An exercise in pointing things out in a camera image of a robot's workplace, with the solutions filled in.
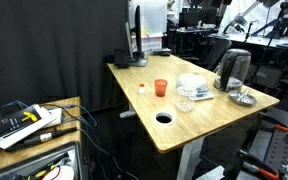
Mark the grey desk foot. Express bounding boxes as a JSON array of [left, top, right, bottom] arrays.
[[119, 103, 137, 119]]

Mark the black perforated board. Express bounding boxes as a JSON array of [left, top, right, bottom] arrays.
[[235, 109, 288, 180]]

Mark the long black hand tool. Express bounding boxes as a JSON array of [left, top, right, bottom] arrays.
[[5, 126, 78, 153]]

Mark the small clear glass dish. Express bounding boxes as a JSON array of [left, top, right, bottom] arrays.
[[175, 100, 194, 113]]

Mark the blue cable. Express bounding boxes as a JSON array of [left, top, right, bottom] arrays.
[[0, 99, 98, 128]]

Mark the red-handled black clamp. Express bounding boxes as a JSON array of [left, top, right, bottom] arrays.
[[238, 149, 281, 180], [258, 113, 288, 133]]

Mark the flat black device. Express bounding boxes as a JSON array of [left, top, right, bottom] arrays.
[[152, 47, 172, 57]]

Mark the grey open toolbox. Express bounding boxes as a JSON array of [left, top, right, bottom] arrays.
[[0, 141, 85, 180]]

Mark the computer monitor with stand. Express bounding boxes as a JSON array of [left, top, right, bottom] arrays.
[[124, 4, 149, 68]]

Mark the grey electric kettle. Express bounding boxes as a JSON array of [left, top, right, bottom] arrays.
[[213, 48, 252, 93]]

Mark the black booklet with yellow print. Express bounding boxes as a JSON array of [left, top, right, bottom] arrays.
[[0, 105, 42, 143]]

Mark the white desk leg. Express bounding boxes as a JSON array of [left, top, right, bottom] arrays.
[[176, 137, 206, 180]]

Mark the round metal dish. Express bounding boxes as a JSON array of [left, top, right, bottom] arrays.
[[228, 88, 258, 107]]

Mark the black office chair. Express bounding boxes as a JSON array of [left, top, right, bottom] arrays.
[[183, 37, 233, 71]]

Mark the small black box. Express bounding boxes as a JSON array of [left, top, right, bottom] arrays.
[[113, 48, 130, 70]]

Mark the black background monitor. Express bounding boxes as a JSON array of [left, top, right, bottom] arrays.
[[178, 8, 218, 29]]

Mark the black curtain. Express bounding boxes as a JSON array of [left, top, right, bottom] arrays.
[[0, 0, 130, 114]]

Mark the white bowl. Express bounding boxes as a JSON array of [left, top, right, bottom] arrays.
[[178, 73, 208, 90]]

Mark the white board panel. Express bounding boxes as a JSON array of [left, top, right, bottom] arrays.
[[129, 0, 168, 52]]

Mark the grey digital kitchen scale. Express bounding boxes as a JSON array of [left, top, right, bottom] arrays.
[[176, 81, 216, 102]]

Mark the orange plastic bowl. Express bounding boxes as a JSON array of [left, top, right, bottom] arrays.
[[154, 78, 169, 98]]

